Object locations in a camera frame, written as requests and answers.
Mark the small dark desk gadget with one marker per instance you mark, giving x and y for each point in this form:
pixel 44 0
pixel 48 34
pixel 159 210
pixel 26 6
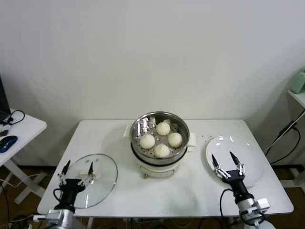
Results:
pixel 3 132

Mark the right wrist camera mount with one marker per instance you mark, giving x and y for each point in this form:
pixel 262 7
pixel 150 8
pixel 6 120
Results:
pixel 263 204

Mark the white side desk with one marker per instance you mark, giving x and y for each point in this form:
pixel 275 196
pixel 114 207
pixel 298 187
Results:
pixel 26 128

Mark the black laptop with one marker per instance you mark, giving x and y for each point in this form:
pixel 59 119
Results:
pixel 3 100

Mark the stainless steel steamer basket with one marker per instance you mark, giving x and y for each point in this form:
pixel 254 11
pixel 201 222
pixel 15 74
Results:
pixel 140 124

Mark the white steamed baozi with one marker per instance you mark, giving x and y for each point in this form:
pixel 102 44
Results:
pixel 147 141
pixel 163 128
pixel 175 139
pixel 161 150

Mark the white oval plate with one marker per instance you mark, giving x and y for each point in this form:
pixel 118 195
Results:
pixel 224 145

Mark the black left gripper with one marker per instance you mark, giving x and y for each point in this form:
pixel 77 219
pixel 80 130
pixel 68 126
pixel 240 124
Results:
pixel 70 193

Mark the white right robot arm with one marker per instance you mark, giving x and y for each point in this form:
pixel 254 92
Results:
pixel 252 214

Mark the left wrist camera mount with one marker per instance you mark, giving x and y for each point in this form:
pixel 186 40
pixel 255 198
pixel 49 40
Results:
pixel 53 215

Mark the glass pot lid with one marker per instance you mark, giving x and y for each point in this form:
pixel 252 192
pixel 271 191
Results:
pixel 104 176

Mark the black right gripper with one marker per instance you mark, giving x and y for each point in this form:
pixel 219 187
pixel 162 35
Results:
pixel 237 183

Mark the white electric cooking pot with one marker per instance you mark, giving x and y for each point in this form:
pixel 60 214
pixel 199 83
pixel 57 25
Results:
pixel 157 170

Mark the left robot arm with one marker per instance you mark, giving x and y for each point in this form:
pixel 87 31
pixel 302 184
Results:
pixel 66 219

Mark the blue computer mouse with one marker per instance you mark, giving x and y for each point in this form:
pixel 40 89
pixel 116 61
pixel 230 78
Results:
pixel 8 142

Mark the pale green box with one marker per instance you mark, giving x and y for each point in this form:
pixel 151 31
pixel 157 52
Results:
pixel 299 82

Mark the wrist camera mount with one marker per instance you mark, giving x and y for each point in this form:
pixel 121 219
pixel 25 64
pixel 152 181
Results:
pixel 263 204
pixel 53 215

